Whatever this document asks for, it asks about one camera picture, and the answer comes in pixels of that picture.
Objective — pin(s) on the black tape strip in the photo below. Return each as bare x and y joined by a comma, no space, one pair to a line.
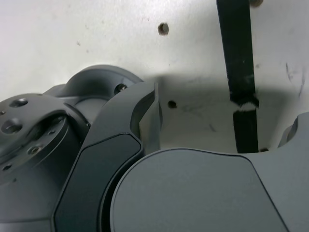
237,48

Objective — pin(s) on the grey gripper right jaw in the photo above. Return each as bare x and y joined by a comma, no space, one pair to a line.
193,193

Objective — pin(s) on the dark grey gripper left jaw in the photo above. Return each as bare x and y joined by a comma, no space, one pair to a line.
106,149

